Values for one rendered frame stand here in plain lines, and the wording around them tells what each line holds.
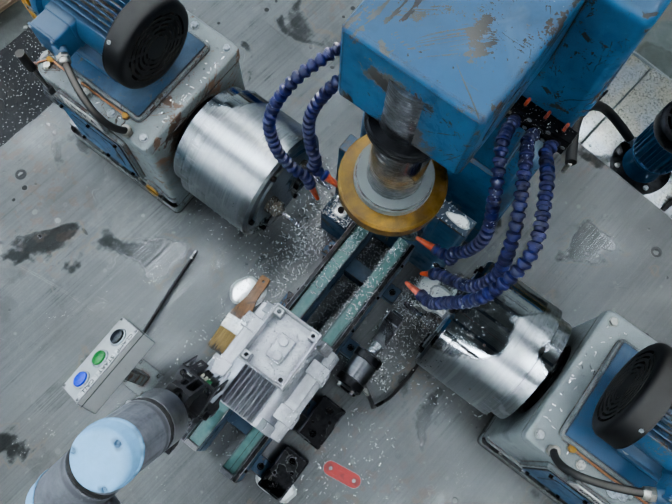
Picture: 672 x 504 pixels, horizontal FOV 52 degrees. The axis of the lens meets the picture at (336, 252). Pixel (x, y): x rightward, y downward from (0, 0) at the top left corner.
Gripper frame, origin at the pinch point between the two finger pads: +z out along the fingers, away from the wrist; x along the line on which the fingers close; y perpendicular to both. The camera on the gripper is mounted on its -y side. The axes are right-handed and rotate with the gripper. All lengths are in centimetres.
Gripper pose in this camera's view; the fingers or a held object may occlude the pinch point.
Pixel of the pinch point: (215, 382)
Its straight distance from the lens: 130.2
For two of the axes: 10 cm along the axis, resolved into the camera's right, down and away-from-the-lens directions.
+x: -8.0, -5.9, 1.4
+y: 5.4, -7.9, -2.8
